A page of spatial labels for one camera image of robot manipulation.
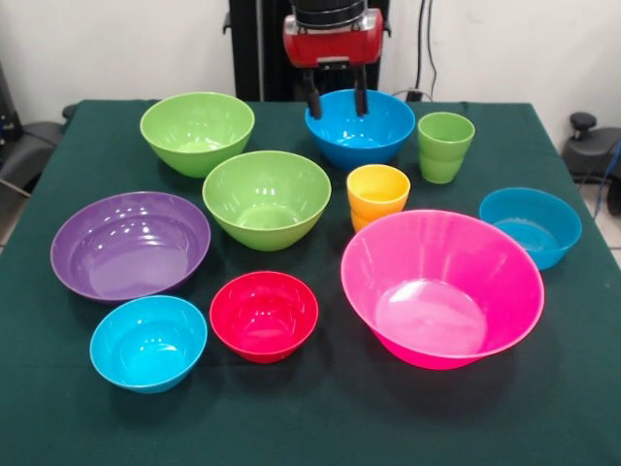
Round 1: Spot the green plastic bowl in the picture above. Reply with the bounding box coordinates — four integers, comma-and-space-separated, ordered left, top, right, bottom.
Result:
139, 91, 256, 180
201, 150, 333, 252

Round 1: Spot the large blue plastic bowl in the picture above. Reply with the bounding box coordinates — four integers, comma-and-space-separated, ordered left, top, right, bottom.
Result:
304, 88, 417, 172

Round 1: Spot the red plastic bowl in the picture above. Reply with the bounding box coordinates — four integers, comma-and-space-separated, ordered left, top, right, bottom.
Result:
209, 270, 320, 365

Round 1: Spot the blue cable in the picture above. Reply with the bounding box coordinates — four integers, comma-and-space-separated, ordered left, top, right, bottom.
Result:
594, 139, 621, 215

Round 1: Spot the large pink plastic bowl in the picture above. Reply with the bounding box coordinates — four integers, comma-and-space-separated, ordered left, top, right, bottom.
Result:
340, 209, 546, 372

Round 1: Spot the black equipment base with knob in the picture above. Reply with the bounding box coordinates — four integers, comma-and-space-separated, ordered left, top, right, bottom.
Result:
561, 112, 621, 184

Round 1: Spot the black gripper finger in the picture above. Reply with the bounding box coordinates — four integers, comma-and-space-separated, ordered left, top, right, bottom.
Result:
301, 67, 322, 121
352, 66, 370, 117

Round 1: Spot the translucent blue plastic bowl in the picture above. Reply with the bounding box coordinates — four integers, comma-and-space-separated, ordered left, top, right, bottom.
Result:
478, 186, 583, 272

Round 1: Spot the yellow plastic cup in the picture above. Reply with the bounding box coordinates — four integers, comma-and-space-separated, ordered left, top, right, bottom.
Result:
345, 163, 412, 217
349, 208, 375, 234

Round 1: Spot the purple plastic bowl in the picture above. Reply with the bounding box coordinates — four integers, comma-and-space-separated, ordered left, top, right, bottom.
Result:
49, 190, 212, 305

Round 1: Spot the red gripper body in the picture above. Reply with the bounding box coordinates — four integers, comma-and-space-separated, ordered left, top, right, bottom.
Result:
282, 8, 385, 72

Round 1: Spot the small light blue bowl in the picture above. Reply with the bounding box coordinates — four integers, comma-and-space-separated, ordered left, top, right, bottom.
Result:
88, 294, 209, 395

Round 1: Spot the dark green tablecloth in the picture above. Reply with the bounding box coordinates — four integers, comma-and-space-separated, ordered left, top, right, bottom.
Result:
0, 99, 621, 466

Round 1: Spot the black wall cable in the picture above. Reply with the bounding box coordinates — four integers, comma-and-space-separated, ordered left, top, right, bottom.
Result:
414, 0, 441, 101

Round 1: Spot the green plastic cup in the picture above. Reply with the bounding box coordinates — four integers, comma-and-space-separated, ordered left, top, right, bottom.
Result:
417, 111, 476, 164
418, 150, 465, 185

